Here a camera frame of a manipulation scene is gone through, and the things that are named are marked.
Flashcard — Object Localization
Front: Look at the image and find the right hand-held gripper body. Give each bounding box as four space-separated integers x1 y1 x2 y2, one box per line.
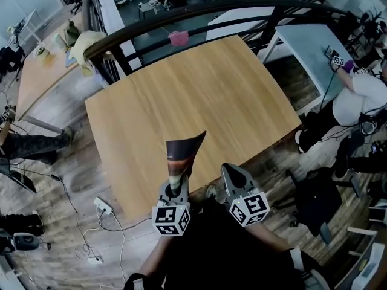
225 188 271 228

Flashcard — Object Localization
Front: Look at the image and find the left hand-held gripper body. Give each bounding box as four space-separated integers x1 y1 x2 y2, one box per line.
151 199 192 237

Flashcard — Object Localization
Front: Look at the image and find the dark brown flexible sheet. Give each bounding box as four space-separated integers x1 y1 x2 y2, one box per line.
165 130 207 193

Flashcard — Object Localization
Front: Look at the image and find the person's left forearm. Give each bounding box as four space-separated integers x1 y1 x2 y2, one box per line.
137 233 182 280

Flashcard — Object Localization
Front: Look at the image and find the person's right forearm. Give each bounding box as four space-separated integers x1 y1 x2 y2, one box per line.
245 221 293 255

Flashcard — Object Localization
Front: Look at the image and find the person's black shirt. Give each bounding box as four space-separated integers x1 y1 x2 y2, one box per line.
123 196 333 290

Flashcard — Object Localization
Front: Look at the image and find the white power strip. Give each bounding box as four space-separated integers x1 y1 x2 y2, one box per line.
93 196 114 217

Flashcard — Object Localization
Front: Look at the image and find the black office chair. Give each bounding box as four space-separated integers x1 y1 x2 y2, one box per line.
285 164 363 246

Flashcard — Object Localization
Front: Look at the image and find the white shelf unit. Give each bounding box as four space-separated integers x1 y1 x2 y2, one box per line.
344 198 387 290

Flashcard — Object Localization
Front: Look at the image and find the grey black device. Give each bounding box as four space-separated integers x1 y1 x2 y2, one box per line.
11 232 42 253

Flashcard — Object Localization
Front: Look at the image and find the black flat screen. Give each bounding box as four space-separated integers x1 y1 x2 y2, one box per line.
0 158 37 195

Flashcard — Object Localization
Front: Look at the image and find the white table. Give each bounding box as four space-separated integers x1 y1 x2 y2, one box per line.
262 24 356 114

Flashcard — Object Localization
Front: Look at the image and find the pink bag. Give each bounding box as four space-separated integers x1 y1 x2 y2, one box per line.
167 30 190 47

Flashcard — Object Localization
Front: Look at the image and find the cream cloth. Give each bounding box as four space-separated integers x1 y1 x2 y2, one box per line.
74 30 108 71

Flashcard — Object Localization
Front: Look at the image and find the wooden side desk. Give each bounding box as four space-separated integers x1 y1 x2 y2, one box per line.
16 10 91 123

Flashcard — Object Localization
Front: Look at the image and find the black metal railing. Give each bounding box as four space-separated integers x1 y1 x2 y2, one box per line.
81 0 351 86

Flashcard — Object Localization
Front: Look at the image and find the green plant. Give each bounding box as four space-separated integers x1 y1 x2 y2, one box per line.
63 19 81 47

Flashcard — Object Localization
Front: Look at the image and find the small flower pot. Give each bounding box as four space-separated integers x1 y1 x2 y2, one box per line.
33 42 51 59

